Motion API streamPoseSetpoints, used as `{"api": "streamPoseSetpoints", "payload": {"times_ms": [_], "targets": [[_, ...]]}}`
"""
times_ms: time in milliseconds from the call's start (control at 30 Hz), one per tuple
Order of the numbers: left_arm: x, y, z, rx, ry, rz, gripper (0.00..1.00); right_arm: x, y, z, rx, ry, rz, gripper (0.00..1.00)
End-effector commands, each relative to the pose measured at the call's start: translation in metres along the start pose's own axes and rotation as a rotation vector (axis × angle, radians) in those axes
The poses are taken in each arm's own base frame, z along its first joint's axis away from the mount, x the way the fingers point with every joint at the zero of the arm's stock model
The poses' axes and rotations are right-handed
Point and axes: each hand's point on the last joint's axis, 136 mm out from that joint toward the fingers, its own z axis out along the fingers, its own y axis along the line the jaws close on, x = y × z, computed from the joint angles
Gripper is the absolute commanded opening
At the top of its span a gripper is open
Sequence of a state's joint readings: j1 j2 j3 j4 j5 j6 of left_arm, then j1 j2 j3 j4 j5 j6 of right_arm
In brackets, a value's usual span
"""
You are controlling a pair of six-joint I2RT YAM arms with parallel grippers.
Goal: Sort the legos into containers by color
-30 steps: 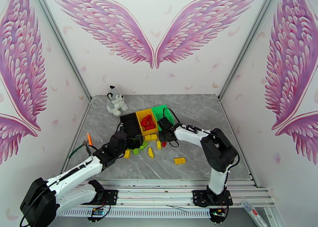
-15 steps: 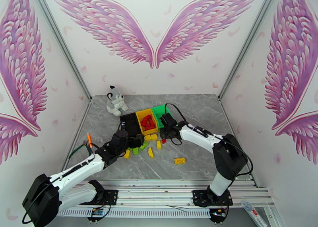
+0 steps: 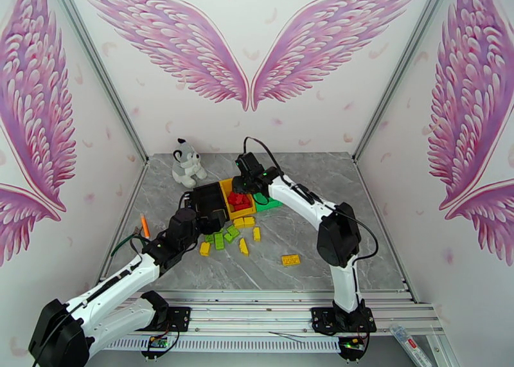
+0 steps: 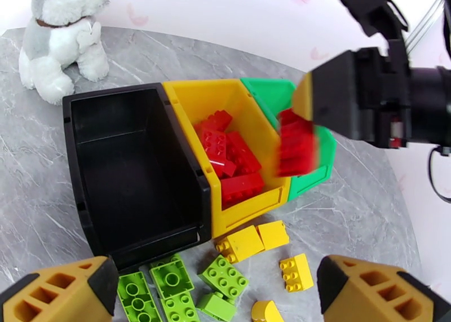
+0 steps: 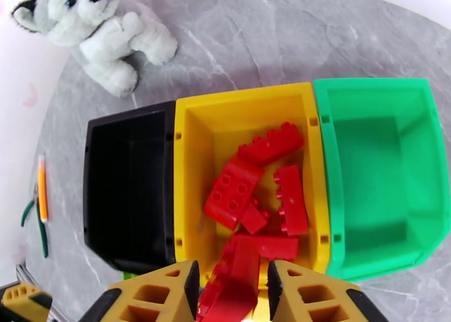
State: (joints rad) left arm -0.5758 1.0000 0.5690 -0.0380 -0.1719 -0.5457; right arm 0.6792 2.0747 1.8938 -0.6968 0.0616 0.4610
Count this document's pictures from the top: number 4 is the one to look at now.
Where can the green long lego brick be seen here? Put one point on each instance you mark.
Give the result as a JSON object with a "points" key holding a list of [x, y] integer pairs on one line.
{"points": [[179, 308], [135, 300]]}

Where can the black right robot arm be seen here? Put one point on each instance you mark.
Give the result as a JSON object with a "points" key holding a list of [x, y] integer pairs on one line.
{"points": [[431, 102]]}

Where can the grey white plush husky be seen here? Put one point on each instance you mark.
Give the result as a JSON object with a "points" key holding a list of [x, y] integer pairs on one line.
{"points": [[60, 11]]}

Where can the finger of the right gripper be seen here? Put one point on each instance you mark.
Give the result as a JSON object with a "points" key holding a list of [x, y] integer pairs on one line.
{"points": [[331, 92]]}

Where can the red lego brick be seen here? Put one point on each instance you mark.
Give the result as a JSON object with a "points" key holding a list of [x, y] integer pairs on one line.
{"points": [[214, 144], [296, 144], [243, 153], [243, 187], [225, 168], [216, 120]]}

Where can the black plastic bin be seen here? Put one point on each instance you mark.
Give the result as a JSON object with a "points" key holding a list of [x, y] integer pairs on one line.
{"points": [[141, 173]]}

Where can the yellow plastic bin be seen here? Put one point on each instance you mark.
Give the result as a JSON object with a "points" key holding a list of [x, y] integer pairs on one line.
{"points": [[197, 99]]}

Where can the green plastic bin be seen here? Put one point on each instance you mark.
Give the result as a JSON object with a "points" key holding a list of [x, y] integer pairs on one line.
{"points": [[267, 95]]}

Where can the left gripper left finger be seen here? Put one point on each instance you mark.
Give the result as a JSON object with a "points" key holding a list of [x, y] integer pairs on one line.
{"points": [[70, 296]]}

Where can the green sloped lego brick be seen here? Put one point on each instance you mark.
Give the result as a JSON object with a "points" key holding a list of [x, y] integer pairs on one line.
{"points": [[215, 307]]}

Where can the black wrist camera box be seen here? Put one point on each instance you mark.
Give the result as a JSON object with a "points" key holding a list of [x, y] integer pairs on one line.
{"points": [[370, 4]]}

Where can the aluminium frame post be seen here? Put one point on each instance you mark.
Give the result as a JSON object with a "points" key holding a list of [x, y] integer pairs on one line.
{"points": [[422, 26]]}

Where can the yellow rounded lego brick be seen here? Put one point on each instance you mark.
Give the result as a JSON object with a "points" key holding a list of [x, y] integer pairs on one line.
{"points": [[266, 312]]}

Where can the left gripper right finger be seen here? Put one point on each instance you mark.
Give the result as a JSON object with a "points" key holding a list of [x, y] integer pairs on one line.
{"points": [[370, 300]]}

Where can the green square lego brick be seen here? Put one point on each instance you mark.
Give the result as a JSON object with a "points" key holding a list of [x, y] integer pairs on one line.
{"points": [[172, 278]]}

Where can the yellow sloped lego brick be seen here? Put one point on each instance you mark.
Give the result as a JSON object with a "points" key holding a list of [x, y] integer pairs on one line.
{"points": [[274, 233], [243, 241]]}

